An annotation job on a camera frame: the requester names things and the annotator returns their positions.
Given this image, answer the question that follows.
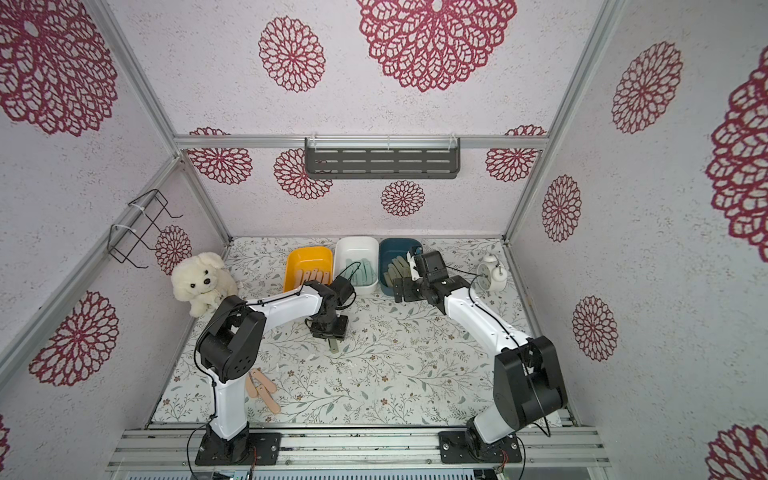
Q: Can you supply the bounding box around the white twin-bell alarm clock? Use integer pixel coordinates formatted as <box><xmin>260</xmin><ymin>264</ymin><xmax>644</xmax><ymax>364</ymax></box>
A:
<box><xmin>476</xmin><ymin>254</ymin><xmax>509</xmax><ymax>292</ymax></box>

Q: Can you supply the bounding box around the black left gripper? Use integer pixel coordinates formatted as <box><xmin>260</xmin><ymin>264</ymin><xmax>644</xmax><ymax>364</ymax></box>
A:
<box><xmin>312</xmin><ymin>311</ymin><xmax>350</xmax><ymax>341</ymax></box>

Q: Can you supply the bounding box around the white plastic storage box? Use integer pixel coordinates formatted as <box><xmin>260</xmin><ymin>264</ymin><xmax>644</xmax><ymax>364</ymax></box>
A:
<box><xmin>333</xmin><ymin>236</ymin><xmax>379</xmax><ymax>295</ymax></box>

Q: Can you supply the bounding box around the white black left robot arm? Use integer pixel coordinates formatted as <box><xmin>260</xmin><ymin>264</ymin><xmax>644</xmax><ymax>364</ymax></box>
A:
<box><xmin>195</xmin><ymin>277</ymin><xmax>356</xmax><ymax>443</ymax></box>

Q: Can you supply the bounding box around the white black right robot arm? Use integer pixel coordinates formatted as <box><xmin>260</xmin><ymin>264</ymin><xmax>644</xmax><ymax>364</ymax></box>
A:
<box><xmin>392</xmin><ymin>247</ymin><xmax>568</xmax><ymax>451</ymax></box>

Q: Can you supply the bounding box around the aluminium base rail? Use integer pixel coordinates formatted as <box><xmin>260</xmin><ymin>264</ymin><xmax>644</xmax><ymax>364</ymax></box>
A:
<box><xmin>105</xmin><ymin>427</ymin><xmax>611</xmax><ymax>474</ymax></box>

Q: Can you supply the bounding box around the grey wall shelf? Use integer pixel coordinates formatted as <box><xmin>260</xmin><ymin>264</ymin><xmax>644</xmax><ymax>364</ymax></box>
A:
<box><xmin>304</xmin><ymin>136</ymin><xmax>461</xmax><ymax>180</ymax></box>

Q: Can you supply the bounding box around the black wire wall rack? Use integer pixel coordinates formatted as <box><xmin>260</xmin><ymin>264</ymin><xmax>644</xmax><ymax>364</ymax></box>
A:
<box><xmin>106</xmin><ymin>188</ymin><xmax>183</xmax><ymax>270</ymax></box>

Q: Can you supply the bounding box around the yellow plastic storage box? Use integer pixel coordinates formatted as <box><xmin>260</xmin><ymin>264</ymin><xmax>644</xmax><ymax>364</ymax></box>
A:
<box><xmin>283</xmin><ymin>246</ymin><xmax>333</xmax><ymax>292</ymax></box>

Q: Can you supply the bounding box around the teal plastic storage box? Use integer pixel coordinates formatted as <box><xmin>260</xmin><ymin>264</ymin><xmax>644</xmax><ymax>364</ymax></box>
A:
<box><xmin>378</xmin><ymin>238</ymin><xmax>422</xmax><ymax>297</ymax></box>

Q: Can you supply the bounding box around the white plush dog toy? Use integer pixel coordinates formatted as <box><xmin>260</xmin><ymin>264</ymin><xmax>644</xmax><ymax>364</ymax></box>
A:
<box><xmin>171</xmin><ymin>252</ymin><xmax>239</xmax><ymax>319</ymax></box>

